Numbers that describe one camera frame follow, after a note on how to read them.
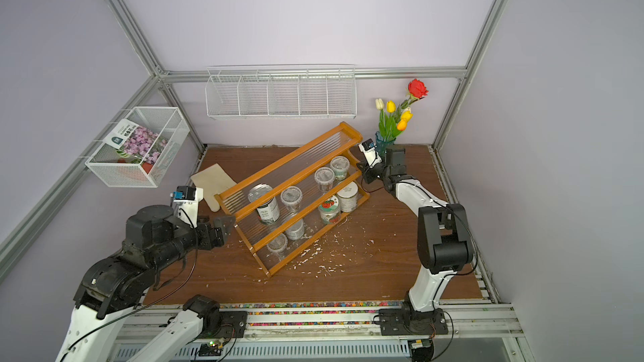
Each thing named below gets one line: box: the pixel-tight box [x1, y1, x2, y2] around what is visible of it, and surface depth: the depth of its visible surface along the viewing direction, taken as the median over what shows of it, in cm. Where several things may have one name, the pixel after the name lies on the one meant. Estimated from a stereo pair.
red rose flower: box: [407, 77, 430, 101], surface depth 91 cm
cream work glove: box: [190, 163, 238, 213], surface depth 112 cm
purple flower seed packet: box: [103, 118, 170, 167], surface depth 75 cm
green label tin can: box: [248, 183, 281, 226], surface depth 74 cm
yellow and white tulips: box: [374, 98, 414, 142], surface depth 98 cm
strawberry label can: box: [317, 195, 342, 225], surface depth 91 cm
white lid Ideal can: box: [337, 181, 359, 213], surface depth 93 cm
